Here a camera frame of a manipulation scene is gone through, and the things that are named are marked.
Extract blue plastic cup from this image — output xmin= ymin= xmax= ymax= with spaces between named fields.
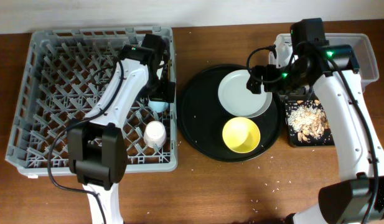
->
xmin=148 ymin=100 xmax=169 ymax=113

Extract brown food scraps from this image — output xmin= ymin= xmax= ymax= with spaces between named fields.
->
xmin=286 ymin=100 xmax=330 ymax=143

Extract pink plastic cup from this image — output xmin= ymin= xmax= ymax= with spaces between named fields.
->
xmin=143 ymin=121 xmax=167 ymax=148

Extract white round plate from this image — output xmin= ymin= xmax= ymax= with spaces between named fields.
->
xmin=218 ymin=70 xmax=273 ymax=118

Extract yellow bowl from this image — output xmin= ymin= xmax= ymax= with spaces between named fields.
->
xmin=222 ymin=117 xmax=261 ymax=154

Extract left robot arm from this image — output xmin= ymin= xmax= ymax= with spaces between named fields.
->
xmin=67 ymin=34 xmax=176 ymax=223

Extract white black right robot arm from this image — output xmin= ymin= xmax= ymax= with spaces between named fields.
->
xmin=246 ymin=18 xmax=384 ymax=224

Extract grey dishwasher rack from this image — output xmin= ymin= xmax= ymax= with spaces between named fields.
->
xmin=6 ymin=26 xmax=176 ymax=179

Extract clear plastic bin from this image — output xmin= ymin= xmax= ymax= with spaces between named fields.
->
xmin=269 ymin=33 xmax=379 ymax=91

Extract rectangular black tray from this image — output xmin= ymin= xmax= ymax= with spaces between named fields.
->
xmin=284 ymin=94 xmax=335 ymax=147

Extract round black tray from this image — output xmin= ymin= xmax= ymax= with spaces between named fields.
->
xmin=176 ymin=64 xmax=284 ymax=162

